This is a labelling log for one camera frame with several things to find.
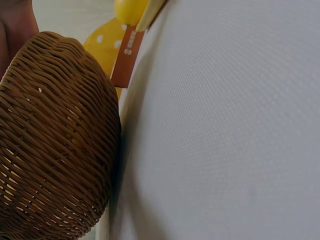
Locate yellow white-dotted plate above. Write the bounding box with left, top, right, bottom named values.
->
left=82, top=18, right=130, bottom=101

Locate brown woven wicker basket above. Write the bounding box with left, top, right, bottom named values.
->
left=0, top=31, right=123, bottom=240

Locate yellow lemon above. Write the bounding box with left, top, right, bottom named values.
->
left=113, top=0, right=151, bottom=26

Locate cream wooden board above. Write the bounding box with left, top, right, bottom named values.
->
left=135, top=0, right=168, bottom=33

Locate orange knife blade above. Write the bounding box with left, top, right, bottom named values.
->
left=110, top=24, right=146, bottom=89

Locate person's left hand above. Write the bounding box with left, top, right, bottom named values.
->
left=0, top=0, right=40, bottom=80

